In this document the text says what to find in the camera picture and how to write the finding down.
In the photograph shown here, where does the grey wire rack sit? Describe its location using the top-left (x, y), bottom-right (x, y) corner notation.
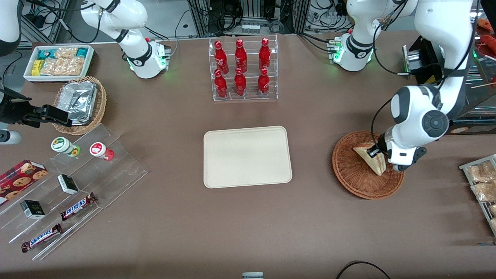
top-left (459, 154), bottom-right (496, 237)

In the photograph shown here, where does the red chocolate cookie box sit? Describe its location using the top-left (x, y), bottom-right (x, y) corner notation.
top-left (0, 160), bottom-right (48, 206)

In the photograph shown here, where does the brown round wicker basket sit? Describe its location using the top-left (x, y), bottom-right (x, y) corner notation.
top-left (332, 131), bottom-right (405, 200)

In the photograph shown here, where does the aluminium foil container stack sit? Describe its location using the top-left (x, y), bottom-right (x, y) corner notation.
top-left (60, 81), bottom-right (98, 126)

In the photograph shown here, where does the white rectangular snack tray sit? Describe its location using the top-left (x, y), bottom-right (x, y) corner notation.
top-left (23, 45), bottom-right (95, 83)

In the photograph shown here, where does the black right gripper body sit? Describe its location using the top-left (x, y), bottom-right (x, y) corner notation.
top-left (0, 87), bottom-right (34, 126)

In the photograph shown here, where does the red strawberry lid cup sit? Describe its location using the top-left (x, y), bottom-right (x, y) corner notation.
top-left (90, 142), bottom-right (115, 161)

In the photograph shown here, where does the green sunflower lid cup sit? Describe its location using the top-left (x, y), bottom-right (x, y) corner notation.
top-left (51, 137), bottom-right (81, 157)

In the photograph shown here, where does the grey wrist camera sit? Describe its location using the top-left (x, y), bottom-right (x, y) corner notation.
top-left (0, 131), bottom-right (22, 145)
top-left (392, 146), bottom-right (427, 173)

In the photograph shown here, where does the aluminium equipment frame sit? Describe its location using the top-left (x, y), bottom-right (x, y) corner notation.
top-left (188, 0), bottom-right (310, 37)

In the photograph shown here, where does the black heating appliance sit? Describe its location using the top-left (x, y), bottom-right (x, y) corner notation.
top-left (402, 36), bottom-right (496, 135)

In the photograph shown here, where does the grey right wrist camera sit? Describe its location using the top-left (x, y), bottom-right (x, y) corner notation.
top-left (0, 131), bottom-right (22, 145)

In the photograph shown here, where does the beige plastic serving tray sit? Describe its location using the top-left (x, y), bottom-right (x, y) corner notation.
top-left (203, 126), bottom-right (293, 189)

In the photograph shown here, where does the metal framed food tray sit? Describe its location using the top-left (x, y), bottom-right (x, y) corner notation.
top-left (474, 15), bottom-right (496, 59)

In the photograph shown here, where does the clear peanut snack bag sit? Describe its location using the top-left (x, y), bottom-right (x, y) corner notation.
top-left (41, 57), bottom-right (86, 76)
top-left (54, 47), bottom-right (78, 59)

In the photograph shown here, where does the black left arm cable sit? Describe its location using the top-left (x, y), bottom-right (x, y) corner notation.
top-left (371, 15), bottom-right (444, 147)

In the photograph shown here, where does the black looped table cable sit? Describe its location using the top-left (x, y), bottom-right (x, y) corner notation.
top-left (336, 261), bottom-right (392, 279)

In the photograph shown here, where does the red cola bottle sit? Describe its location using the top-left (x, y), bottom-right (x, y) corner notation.
top-left (258, 68), bottom-right (270, 97)
top-left (214, 40), bottom-right (229, 74)
top-left (259, 38), bottom-right (271, 72)
top-left (214, 69), bottom-right (228, 98)
top-left (235, 39), bottom-right (248, 73)
top-left (234, 67), bottom-right (247, 96)

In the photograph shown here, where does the Snickers chocolate bar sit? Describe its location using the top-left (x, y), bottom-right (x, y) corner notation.
top-left (21, 223), bottom-right (63, 253)
top-left (60, 193), bottom-right (97, 221)

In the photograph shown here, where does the triangular sandwich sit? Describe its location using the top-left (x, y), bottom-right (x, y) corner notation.
top-left (353, 144), bottom-right (387, 176)

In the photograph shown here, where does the orange food item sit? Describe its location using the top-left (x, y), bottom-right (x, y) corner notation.
top-left (477, 17), bottom-right (496, 51)

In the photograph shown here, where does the light tan wicker basket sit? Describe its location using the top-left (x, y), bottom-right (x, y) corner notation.
top-left (52, 76), bottom-right (107, 136)

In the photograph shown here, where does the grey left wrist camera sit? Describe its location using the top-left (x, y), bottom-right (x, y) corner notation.
top-left (392, 146), bottom-right (427, 173)

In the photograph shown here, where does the clear acrylic stepped display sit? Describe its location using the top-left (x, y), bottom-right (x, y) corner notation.
top-left (0, 123), bottom-right (148, 261)

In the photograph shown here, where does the small black carton box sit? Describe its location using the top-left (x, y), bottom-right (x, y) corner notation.
top-left (20, 200), bottom-right (46, 219)
top-left (57, 174), bottom-right (79, 195)

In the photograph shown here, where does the clear acrylic bottle rack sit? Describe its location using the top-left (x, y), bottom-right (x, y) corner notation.
top-left (208, 35), bottom-right (279, 102)

